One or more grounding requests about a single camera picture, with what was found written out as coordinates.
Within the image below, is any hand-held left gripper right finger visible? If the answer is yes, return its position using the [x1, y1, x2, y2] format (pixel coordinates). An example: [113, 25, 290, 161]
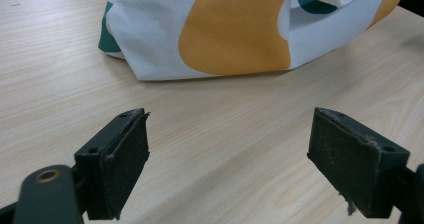
[306, 106, 411, 219]

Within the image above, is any white orange green fabric bag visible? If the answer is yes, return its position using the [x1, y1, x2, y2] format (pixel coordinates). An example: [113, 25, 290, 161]
[97, 0, 412, 82]

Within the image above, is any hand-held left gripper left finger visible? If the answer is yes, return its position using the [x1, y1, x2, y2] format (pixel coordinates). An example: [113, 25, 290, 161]
[73, 107, 151, 221]

